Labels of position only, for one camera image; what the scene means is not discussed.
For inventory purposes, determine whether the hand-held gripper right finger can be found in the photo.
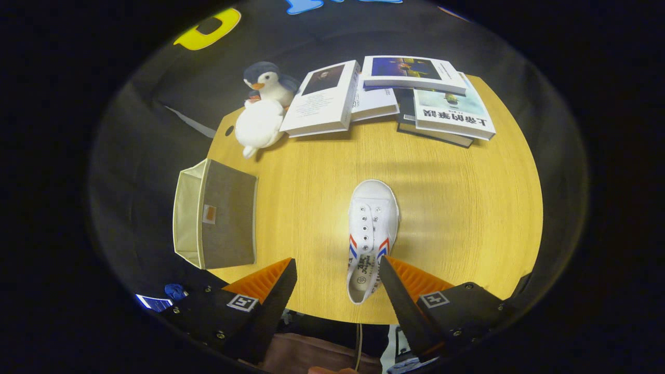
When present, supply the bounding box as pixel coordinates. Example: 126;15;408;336
378;255;517;364

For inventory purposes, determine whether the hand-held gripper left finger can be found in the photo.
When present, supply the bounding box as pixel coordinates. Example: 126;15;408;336
169;257;298;367

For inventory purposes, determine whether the grey fabric storage box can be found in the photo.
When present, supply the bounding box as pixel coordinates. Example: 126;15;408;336
172;158;259;270

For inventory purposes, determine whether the white canvas shoe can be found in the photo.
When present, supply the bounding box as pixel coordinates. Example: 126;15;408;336
347;179;401;305

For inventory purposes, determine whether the blue lit screen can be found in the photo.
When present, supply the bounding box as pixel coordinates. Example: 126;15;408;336
136;294;174;313

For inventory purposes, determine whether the white penguin plush toy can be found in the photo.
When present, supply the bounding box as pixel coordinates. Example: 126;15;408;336
234;61;302;159

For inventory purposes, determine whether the dark cover book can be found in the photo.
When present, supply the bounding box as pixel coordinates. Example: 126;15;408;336
397;88;474;149

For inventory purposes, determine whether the pale green cover book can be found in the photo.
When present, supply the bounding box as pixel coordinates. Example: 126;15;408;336
413;73;497;141

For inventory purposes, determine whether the white portrait cover book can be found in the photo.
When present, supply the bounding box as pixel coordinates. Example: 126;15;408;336
281;60;361;138

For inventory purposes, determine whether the plain white book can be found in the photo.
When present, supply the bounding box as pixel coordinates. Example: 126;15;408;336
351;73;400;123

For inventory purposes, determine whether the blue picture cover book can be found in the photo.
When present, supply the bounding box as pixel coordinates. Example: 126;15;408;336
361;56;467;95

